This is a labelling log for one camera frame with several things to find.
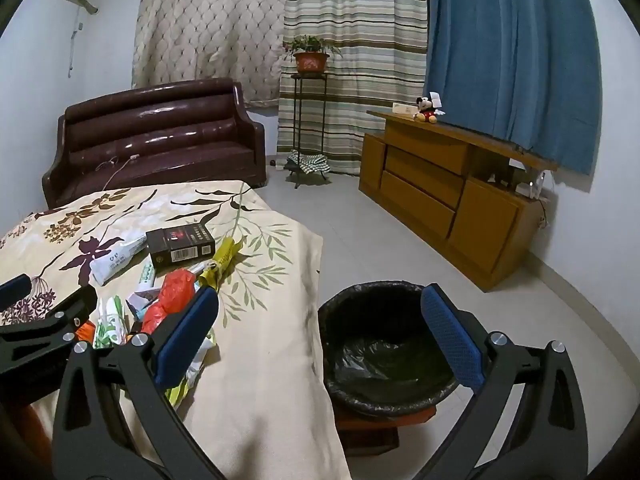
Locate blue curtain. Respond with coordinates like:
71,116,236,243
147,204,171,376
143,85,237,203
423,0,603,176

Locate green leaf print wrapper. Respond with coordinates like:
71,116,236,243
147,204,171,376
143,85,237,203
92,295,132,349

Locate small white device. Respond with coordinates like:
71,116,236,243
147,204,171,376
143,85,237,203
515,171,547,199

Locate dark brown leather sofa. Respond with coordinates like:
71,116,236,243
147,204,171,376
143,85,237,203
41,77,269,209

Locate beige diamond pattern curtain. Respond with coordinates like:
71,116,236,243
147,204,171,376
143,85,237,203
131,0,289,109

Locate black metal plant stand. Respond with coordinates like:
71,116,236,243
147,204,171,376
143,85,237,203
283,72,332,190

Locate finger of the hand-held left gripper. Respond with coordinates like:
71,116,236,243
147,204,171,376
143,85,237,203
0,274,32,312
0,285,99,377

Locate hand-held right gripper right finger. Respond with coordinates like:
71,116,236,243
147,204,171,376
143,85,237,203
420,284,588,480

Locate black lined trash bin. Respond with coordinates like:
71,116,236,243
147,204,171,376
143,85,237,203
317,282,466,417

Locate striped curtain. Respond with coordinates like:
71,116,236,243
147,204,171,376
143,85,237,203
276,0,430,177

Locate wooden cabinet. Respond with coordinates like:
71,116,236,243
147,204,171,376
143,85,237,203
358,109,559,292

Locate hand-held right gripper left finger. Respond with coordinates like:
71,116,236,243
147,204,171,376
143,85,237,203
52,286,226,480

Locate mouse plush toy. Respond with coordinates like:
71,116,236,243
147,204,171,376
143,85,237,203
414,95,446,125

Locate yellow snack wrapper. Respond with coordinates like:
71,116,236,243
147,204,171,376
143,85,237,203
199,237,243,292

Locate red plastic bag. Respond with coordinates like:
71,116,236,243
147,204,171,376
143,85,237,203
141,269,199,336

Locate checkered cloth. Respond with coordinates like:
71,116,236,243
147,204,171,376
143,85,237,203
287,150,331,176

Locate white tissue packet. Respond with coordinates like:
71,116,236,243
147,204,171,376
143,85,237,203
89,237,149,287

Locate floral printed blanket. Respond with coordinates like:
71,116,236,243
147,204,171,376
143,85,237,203
0,180,352,480

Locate black cardboard box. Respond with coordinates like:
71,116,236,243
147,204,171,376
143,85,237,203
145,226,216,269

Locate white wall pipe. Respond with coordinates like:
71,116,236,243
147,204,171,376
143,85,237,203
67,7,84,79

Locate white charging cable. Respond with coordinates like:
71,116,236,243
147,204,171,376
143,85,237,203
95,154,142,194

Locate purple white small carton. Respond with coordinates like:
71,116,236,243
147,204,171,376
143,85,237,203
125,287,161,321

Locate potted green plant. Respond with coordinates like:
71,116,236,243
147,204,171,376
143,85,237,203
282,35,344,75

